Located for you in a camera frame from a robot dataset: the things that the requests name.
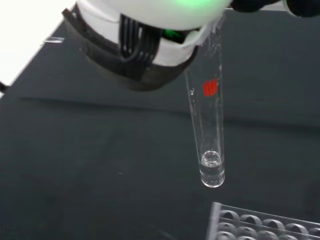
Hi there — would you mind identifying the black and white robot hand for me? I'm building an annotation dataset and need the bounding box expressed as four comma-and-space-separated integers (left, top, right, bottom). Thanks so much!
61, 0, 320, 93

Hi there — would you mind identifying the clear plastic test tube rack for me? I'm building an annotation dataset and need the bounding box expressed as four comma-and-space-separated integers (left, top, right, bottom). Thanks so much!
205, 201, 320, 240

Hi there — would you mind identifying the clear tape strip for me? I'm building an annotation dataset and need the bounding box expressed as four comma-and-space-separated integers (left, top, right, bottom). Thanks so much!
44, 36, 65, 44

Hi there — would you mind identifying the black bench cloth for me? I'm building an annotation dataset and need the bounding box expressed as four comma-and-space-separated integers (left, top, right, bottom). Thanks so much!
0, 8, 320, 240

